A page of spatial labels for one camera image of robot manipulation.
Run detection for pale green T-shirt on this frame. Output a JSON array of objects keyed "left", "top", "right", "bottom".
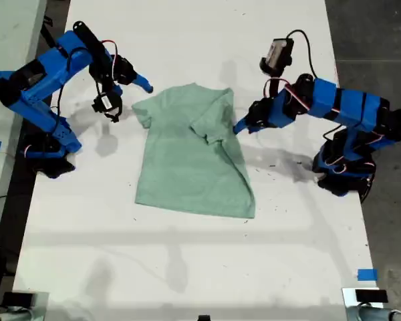
[{"left": 131, "top": 83, "right": 257, "bottom": 220}]

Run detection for square blue tape piece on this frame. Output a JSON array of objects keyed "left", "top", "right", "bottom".
[{"left": 357, "top": 268, "right": 378, "bottom": 282}]

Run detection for metal clamp plate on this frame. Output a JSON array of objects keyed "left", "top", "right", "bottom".
[
  {"left": 342, "top": 286, "right": 390, "bottom": 321},
  {"left": 11, "top": 290, "right": 50, "bottom": 321}
]

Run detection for small black box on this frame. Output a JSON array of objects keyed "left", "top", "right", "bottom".
[
  {"left": 355, "top": 289, "right": 388, "bottom": 304},
  {"left": 1, "top": 292, "right": 34, "bottom": 307}
]

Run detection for grey pipe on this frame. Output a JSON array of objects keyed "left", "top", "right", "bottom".
[
  {"left": 0, "top": 309, "right": 34, "bottom": 321},
  {"left": 346, "top": 304, "right": 401, "bottom": 321}
]

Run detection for short black camera stalk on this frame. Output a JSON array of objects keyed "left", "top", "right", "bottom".
[
  {"left": 269, "top": 74, "right": 281, "bottom": 100},
  {"left": 100, "top": 82, "right": 123, "bottom": 98}
]

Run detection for black camera cable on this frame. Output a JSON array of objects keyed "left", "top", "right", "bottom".
[
  {"left": 55, "top": 48, "right": 104, "bottom": 133},
  {"left": 285, "top": 29, "right": 318, "bottom": 81}
]

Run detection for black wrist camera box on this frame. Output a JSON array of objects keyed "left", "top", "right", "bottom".
[
  {"left": 91, "top": 93, "right": 124, "bottom": 124},
  {"left": 259, "top": 38, "right": 295, "bottom": 77}
]

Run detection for black base cable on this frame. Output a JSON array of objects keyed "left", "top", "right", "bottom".
[{"left": 360, "top": 165, "right": 378, "bottom": 204}]

